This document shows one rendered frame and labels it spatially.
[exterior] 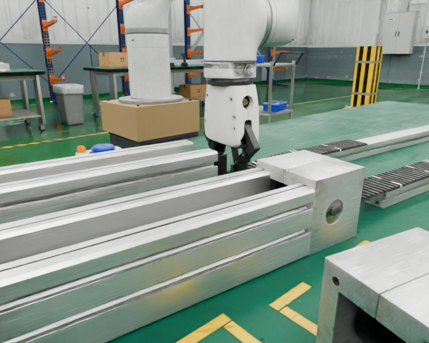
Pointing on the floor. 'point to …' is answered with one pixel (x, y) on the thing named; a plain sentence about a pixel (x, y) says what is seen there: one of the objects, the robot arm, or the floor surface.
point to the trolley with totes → (269, 109)
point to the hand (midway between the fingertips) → (228, 170)
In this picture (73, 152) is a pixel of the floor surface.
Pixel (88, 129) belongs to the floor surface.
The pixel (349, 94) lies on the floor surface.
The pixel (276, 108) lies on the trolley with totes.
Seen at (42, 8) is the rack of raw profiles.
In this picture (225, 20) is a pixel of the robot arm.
